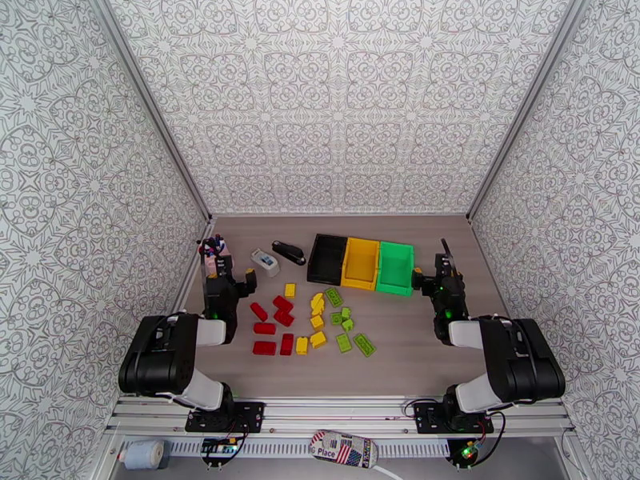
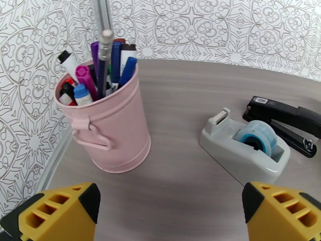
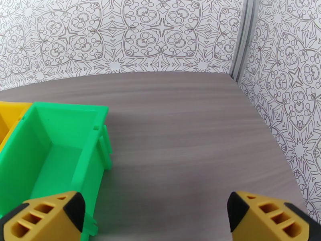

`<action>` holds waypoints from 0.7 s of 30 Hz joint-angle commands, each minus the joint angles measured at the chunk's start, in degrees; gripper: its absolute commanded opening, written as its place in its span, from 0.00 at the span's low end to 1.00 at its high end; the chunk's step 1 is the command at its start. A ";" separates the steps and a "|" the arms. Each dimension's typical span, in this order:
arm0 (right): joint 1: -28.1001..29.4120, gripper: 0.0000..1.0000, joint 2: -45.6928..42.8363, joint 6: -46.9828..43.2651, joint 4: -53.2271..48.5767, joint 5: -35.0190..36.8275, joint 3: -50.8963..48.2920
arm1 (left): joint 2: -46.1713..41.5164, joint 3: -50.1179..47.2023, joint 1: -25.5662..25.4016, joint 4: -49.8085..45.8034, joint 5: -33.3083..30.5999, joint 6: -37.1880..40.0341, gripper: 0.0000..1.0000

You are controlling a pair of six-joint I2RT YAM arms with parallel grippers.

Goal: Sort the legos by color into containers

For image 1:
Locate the sticker covered pouch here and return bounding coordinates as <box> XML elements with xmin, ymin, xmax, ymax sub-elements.
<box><xmin>308</xmin><ymin>430</ymin><xmax>379</xmax><ymax>469</ymax></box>

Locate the pink pen cup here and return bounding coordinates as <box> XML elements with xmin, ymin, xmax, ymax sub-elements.
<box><xmin>199</xmin><ymin>233</ymin><xmax>234</xmax><ymax>276</ymax></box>

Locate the black plastic bin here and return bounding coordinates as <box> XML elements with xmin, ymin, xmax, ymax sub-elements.
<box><xmin>306</xmin><ymin>233</ymin><xmax>350</xmax><ymax>285</ymax></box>

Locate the aluminium side rail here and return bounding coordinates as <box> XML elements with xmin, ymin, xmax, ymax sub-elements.
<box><xmin>172</xmin><ymin>218</ymin><xmax>216</xmax><ymax>314</ymax></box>

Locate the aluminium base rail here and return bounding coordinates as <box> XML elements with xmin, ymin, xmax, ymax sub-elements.
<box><xmin>105</xmin><ymin>395</ymin><xmax>575</xmax><ymax>440</ymax></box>

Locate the white tape dispenser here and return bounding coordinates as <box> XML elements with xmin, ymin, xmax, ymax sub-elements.
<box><xmin>250</xmin><ymin>248</ymin><xmax>281</xmax><ymax>278</ymax></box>

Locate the black stapler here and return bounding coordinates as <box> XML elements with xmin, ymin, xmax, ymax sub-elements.
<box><xmin>271</xmin><ymin>239</ymin><xmax>307</xmax><ymax>267</ymax></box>

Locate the aluminium corner post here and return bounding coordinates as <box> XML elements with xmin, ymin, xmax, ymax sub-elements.
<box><xmin>85</xmin><ymin>0</ymin><xmax>216</xmax><ymax>225</ymax></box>
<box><xmin>466</xmin><ymin>0</ymin><xmax>598</xmax><ymax>225</ymax></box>

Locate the yellow plastic bin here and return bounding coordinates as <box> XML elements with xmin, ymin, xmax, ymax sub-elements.
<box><xmin>341</xmin><ymin>237</ymin><xmax>382</xmax><ymax>290</ymax></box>

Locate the blue circuit board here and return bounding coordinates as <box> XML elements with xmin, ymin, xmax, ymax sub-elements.
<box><xmin>199</xmin><ymin>437</ymin><xmax>238</xmax><ymax>457</ymax></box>

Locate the green plastic bin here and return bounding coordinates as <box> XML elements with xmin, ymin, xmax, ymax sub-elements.
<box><xmin>374</xmin><ymin>241</ymin><xmax>416</xmax><ymax>298</ymax></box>

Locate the white paper roll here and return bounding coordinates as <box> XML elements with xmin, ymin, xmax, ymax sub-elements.
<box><xmin>119</xmin><ymin>439</ymin><xmax>166</xmax><ymax>470</ymax></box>

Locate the white slotted cable duct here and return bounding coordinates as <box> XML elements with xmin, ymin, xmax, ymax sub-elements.
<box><xmin>165</xmin><ymin>438</ymin><xmax>451</xmax><ymax>460</ymax></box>

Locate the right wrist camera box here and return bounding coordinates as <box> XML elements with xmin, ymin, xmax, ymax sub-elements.
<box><xmin>434</xmin><ymin>254</ymin><xmax>460</xmax><ymax>281</ymax></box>

